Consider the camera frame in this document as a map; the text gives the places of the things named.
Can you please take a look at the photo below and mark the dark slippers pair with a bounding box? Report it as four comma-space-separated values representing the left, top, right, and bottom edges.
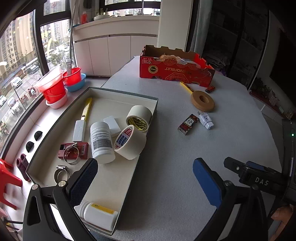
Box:
16, 154, 31, 182

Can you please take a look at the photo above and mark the large red bucket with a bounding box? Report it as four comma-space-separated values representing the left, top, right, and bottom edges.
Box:
36, 65, 66, 104

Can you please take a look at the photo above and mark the tan tape ring disc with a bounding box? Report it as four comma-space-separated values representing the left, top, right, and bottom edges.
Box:
191, 91, 215, 112

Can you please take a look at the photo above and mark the hose clamp in tray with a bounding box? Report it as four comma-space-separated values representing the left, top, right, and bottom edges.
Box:
54, 165, 71, 184

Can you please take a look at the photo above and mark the small red basin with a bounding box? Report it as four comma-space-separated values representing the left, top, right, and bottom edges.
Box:
62, 67, 81, 86

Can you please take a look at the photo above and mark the white bottle yellow label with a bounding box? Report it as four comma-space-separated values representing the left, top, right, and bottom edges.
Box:
74, 200, 118, 232

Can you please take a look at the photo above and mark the masking tape roll red-blue core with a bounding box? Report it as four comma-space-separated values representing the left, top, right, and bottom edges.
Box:
114, 125, 147, 160

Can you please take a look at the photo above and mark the white rectangular block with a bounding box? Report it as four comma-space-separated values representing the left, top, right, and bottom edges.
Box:
72, 120, 86, 142

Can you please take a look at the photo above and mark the white power adapter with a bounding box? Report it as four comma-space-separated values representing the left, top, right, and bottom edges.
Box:
198, 111, 214, 130

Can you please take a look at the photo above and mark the white cabinet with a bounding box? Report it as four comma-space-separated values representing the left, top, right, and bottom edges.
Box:
73, 15, 159, 77

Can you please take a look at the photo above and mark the green shallow tray box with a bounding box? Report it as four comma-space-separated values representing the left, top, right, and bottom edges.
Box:
26, 86, 159, 236

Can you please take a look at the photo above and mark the red lighter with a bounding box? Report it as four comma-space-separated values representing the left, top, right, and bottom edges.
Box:
205, 86, 216, 93

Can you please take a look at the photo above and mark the metal hose clamp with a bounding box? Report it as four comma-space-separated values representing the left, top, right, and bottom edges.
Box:
63, 142, 80, 166

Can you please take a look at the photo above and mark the red fruit cardboard box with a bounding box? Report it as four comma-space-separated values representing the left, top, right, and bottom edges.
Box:
139, 45, 215, 87

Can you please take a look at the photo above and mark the red patterned small box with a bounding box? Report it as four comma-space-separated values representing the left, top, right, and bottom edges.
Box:
178, 114, 198, 135

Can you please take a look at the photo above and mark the masking tape roll yellow core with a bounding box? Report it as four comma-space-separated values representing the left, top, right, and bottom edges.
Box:
126, 105, 152, 132

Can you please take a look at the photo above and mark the blue basin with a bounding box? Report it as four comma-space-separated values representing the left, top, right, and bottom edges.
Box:
65, 73, 86, 92

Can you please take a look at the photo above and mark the white basin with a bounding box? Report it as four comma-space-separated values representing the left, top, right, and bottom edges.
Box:
45, 89, 68, 109

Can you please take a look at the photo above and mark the white bottle blue label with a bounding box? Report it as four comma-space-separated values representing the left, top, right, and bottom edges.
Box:
90, 121, 115, 164

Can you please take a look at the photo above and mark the red cigarette box in tray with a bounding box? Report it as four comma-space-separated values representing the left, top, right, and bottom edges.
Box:
58, 142, 89, 160

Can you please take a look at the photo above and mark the white block in tray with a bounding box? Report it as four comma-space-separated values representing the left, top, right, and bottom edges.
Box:
103, 116, 121, 137

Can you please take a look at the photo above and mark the red plastic stool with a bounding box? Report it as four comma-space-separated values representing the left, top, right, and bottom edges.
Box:
0, 159, 23, 210

